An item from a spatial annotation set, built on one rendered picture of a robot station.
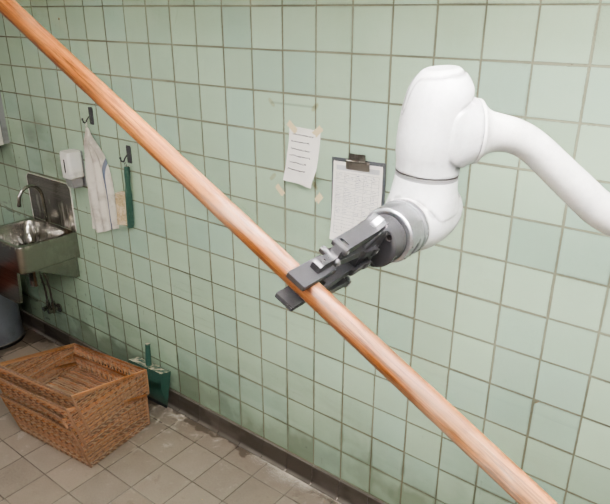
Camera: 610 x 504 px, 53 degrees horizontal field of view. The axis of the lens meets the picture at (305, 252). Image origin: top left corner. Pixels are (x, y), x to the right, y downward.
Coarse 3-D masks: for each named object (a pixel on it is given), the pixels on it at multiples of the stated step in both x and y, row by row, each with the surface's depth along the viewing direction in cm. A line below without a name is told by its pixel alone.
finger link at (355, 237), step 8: (376, 216) 83; (360, 224) 81; (368, 224) 82; (384, 224) 82; (344, 232) 79; (352, 232) 80; (360, 232) 80; (368, 232) 81; (376, 232) 81; (336, 240) 78; (344, 240) 78; (352, 240) 79; (360, 240) 79; (368, 240) 81; (344, 248) 77; (352, 248) 78
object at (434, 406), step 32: (0, 0) 96; (32, 32) 93; (64, 64) 90; (96, 96) 88; (128, 128) 86; (160, 160) 84; (192, 192) 82; (224, 224) 80; (256, 224) 80; (288, 256) 77; (320, 288) 75; (352, 320) 73; (384, 352) 72; (416, 384) 70; (448, 416) 68; (480, 448) 67; (512, 480) 66
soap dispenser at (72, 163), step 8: (64, 152) 319; (72, 152) 320; (80, 152) 324; (64, 160) 321; (72, 160) 320; (80, 160) 324; (64, 168) 323; (72, 168) 321; (80, 168) 325; (64, 176) 326; (72, 176) 323; (80, 176) 326; (72, 184) 325; (80, 184) 329
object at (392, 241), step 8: (384, 216) 90; (392, 224) 88; (400, 224) 89; (384, 232) 86; (392, 232) 87; (400, 232) 89; (376, 240) 85; (384, 240) 88; (392, 240) 87; (400, 240) 88; (368, 248) 85; (384, 248) 88; (392, 248) 87; (400, 248) 89; (368, 256) 88; (376, 256) 89; (384, 256) 89; (392, 256) 88; (352, 264) 86; (376, 264) 90; (384, 264) 89
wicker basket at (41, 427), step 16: (16, 416) 313; (32, 416) 298; (32, 432) 314; (48, 432) 300; (64, 432) 286; (128, 432) 314; (64, 448) 300; (80, 448) 287; (96, 448) 296; (112, 448) 306
